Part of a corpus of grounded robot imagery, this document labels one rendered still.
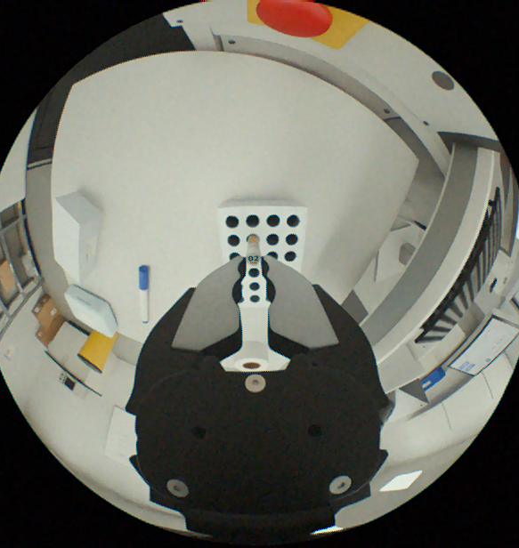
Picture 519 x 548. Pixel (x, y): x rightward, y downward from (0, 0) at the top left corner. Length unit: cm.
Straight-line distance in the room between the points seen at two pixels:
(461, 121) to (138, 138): 35
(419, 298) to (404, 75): 23
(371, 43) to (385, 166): 16
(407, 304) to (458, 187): 15
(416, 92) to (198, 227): 30
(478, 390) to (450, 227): 366
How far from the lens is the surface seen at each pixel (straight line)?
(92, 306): 42
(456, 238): 21
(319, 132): 21
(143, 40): 78
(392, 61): 22
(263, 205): 15
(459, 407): 391
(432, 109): 25
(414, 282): 20
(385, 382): 30
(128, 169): 25
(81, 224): 26
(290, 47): 26
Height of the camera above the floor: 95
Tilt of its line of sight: 57 degrees down
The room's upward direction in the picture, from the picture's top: 177 degrees clockwise
